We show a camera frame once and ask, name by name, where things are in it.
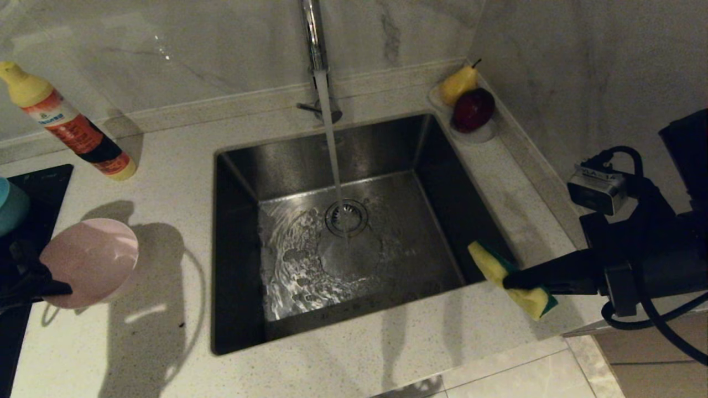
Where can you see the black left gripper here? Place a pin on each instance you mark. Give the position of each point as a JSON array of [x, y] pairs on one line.
[[19, 276]]

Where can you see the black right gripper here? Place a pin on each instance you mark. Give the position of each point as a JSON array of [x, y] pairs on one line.
[[641, 249]]

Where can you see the pink plastic bowl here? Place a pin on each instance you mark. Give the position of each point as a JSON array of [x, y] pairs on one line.
[[94, 260]]

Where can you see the yellow green sponge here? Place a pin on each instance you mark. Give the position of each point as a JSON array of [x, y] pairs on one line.
[[489, 262]]

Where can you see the blue plastic bowl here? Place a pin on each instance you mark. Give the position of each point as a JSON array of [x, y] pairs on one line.
[[11, 207]]

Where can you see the orange yellow detergent bottle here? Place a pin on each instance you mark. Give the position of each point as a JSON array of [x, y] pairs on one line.
[[72, 127]]

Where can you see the stainless steel sink basin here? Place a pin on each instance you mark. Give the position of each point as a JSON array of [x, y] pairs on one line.
[[387, 265]]

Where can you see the black glass cooktop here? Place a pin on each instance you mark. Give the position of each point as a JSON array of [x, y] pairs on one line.
[[33, 188]]

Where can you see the light wooden cabinet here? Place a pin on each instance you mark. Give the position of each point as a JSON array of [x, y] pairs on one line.
[[658, 365]]

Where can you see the small white fruit dish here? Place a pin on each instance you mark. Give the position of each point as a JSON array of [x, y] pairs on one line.
[[481, 137]]

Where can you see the dark red apple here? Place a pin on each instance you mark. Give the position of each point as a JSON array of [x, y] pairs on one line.
[[473, 110]]

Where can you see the yellow pear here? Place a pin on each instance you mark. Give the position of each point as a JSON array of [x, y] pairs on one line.
[[456, 85]]

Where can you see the round metal drain strainer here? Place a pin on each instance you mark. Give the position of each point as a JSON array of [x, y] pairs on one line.
[[346, 218]]

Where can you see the chrome faucet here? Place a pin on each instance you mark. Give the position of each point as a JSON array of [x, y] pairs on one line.
[[316, 44]]

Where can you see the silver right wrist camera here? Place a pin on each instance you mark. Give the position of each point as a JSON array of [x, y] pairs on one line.
[[600, 190]]

